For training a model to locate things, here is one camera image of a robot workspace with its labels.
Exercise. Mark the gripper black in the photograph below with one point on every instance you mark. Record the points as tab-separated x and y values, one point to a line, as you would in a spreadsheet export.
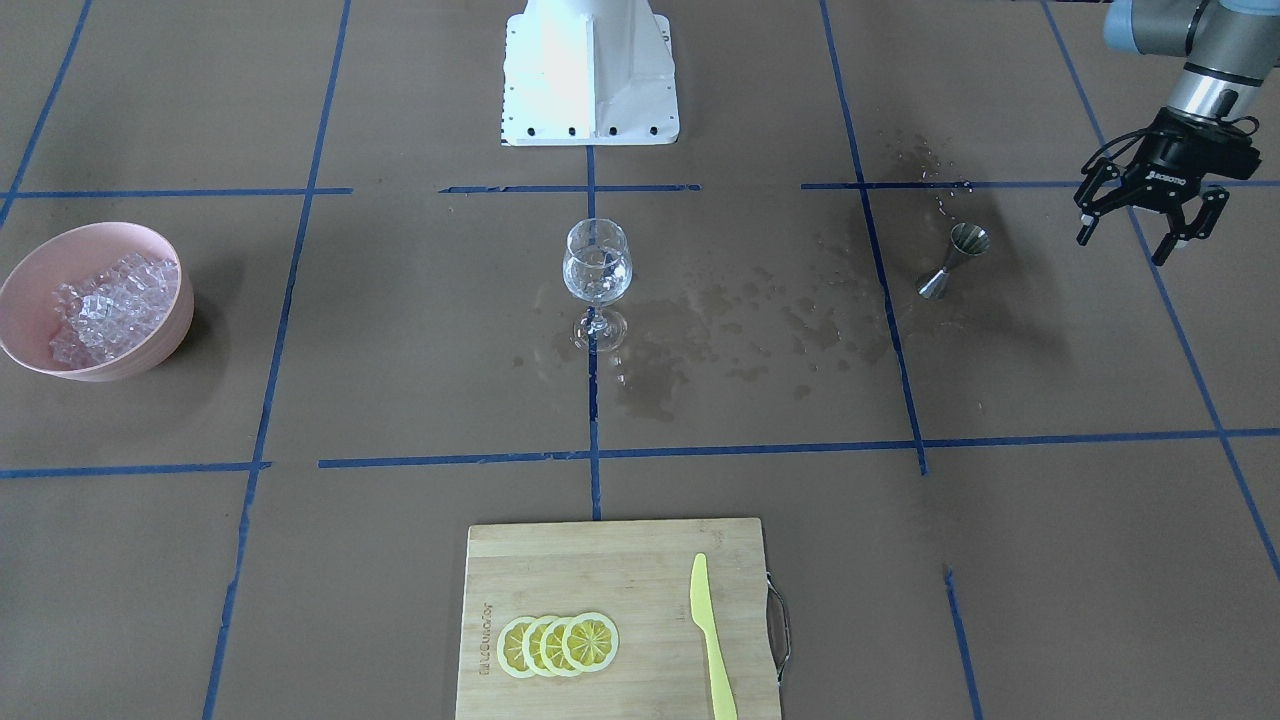
1172	172

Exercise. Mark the steel cocktail jigger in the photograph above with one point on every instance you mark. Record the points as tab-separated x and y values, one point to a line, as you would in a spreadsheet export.
966	241

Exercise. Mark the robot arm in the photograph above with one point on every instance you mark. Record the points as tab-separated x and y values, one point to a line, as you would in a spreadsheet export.
1227	48

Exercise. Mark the clear wine glass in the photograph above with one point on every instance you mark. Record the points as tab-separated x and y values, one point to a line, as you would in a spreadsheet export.
597	269

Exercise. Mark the pile of clear ice cubes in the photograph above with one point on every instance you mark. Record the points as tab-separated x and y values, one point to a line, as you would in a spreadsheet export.
106	315

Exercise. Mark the bamboo cutting board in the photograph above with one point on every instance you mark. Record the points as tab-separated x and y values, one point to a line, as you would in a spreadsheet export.
637	573

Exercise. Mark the yellow plastic knife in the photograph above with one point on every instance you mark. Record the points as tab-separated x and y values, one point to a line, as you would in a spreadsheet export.
702	613

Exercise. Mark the lemon slice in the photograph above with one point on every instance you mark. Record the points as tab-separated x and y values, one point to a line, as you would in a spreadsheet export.
511	654
556	646
590	642
531	645

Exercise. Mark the pink bowl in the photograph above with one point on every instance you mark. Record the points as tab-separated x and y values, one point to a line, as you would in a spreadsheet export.
29	317

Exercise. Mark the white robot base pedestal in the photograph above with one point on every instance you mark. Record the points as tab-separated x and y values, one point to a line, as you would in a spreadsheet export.
589	73

